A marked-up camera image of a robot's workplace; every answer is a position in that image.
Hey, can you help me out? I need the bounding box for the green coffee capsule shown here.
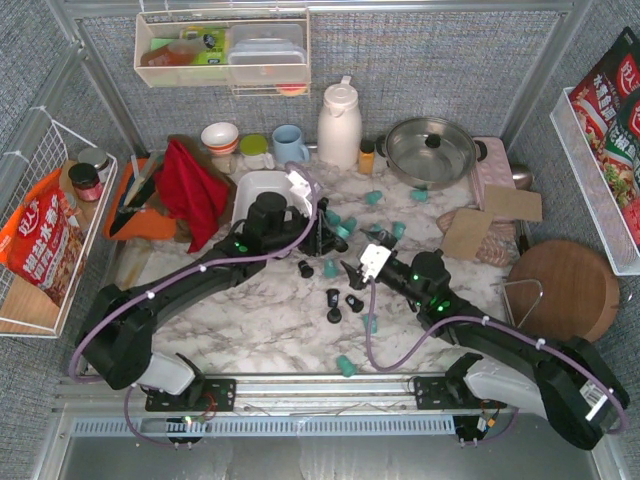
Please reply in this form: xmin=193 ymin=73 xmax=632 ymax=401
xmin=365 ymin=190 xmax=384 ymax=205
xmin=341 ymin=217 xmax=357 ymax=233
xmin=410 ymin=189 xmax=428 ymax=203
xmin=335 ymin=225 xmax=351 ymax=240
xmin=323 ymin=258 xmax=339 ymax=279
xmin=325 ymin=210 xmax=341 ymax=226
xmin=336 ymin=355 xmax=357 ymax=378
xmin=361 ymin=314 xmax=378 ymax=335
xmin=392 ymin=221 xmax=406 ymax=240

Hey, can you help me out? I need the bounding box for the cardboard sheet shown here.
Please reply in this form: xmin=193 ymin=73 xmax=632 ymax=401
xmin=441 ymin=208 xmax=494 ymax=261
xmin=484 ymin=185 xmax=543 ymax=222

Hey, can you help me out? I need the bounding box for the white plastic storage basket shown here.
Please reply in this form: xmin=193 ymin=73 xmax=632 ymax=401
xmin=231 ymin=170 xmax=293 ymax=224

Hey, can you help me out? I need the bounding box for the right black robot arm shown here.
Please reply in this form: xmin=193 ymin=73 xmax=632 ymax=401
xmin=343 ymin=230 xmax=630 ymax=450

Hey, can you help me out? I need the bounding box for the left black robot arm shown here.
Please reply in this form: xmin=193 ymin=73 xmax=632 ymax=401
xmin=69 ymin=191 xmax=348 ymax=396

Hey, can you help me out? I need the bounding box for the black coffee capsule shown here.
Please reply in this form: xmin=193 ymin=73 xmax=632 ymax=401
xmin=327 ymin=307 xmax=342 ymax=324
xmin=345 ymin=294 xmax=364 ymax=313
xmin=298 ymin=260 xmax=314 ymax=279
xmin=326 ymin=288 xmax=340 ymax=309

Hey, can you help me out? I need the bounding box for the yellow spice bottle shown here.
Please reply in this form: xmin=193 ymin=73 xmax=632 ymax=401
xmin=358 ymin=139 xmax=376 ymax=175

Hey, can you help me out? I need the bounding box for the steel pot with lid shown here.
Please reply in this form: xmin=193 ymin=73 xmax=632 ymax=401
xmin=376 ymin=117 xmax=488 ymax=191

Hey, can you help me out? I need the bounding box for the blue mug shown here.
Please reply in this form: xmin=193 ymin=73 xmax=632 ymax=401
xmin=272 ymin=125 xmax=310 ymax=164

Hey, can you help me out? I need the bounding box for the white thermos jug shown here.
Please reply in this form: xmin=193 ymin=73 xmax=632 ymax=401
xmin=317 ymin=75 xmax=362 ymax=170

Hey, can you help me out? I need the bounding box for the green lidded cup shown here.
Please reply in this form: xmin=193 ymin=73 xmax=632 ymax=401
xmin=239 ymin=134 xmax=275 ymax=170

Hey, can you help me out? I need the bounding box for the pink striped oven mitt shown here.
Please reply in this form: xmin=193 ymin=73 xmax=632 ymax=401
xmin=436 ymin=208 xmax=517 ymax=268

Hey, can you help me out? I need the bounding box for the pink box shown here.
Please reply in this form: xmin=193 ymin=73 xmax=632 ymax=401
xmin=470 ymin=137 xmax=515 ymax=210

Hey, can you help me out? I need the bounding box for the red cloth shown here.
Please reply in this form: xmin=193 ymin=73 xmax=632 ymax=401
xmin=153 ymin=138 xmax=232 ymax=254

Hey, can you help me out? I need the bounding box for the white orange striped bowl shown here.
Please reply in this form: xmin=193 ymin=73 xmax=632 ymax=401
xmin=200 ymin=122 xmax=239 ymax=155

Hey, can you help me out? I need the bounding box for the orange plastic tray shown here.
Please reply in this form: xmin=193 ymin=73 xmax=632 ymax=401
xmin=102 ymin=163 xmax=176 ymax=241

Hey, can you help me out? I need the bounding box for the black chef knife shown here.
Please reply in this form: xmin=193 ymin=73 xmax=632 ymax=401
xmin=108 ymin=175 xmax=156 ymax=238

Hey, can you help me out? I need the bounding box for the round wooden board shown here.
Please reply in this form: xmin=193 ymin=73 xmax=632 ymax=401
xmin=507 ymin=240 xmax=620 ymax=342

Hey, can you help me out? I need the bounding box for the clear plastic food box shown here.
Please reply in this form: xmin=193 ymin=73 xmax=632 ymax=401
xmin=227 ymin=23 xmax=307 ymax=85

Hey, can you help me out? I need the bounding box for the red lidded jar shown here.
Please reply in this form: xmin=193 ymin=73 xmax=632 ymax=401
xmin=68 ymin=163 xmax=103 ymax=203

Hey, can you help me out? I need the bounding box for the red seasoning packet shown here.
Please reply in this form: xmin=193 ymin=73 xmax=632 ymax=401
xmin=569 ymin=27 xmax=639 ymax=220

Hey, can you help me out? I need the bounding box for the metal wire stand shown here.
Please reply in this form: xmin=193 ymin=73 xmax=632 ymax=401
xmin=493 ymin=278 xmax=544 ymax=329

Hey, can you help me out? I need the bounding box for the white handled knife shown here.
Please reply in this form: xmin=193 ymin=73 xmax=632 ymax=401
xmin=130 ymin=152 xmax=164 ymax=192

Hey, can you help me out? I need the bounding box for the white wire basket right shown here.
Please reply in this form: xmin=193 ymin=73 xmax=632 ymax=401
xmin=549 ymin=87 xmax=639 ymax=277

